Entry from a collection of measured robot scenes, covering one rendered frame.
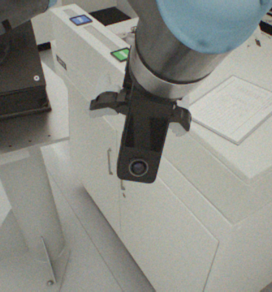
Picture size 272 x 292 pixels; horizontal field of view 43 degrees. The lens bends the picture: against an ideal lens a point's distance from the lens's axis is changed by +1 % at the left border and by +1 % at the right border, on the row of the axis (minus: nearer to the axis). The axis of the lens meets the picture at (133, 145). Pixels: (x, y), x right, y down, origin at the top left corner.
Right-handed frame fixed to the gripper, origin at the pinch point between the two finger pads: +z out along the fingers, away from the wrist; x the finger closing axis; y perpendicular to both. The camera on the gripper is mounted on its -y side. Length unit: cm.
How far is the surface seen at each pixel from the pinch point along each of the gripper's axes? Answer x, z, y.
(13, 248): 31, 108, -38
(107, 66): 6.9, 38.0, 24.1
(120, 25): 6, 78, 58
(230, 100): -21.9, 19.7, 15.3
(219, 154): -18.1, 11.4, 0.9
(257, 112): -27.1, 16.5, 12.9
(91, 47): 12, 42, 30
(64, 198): 16, 132, -14
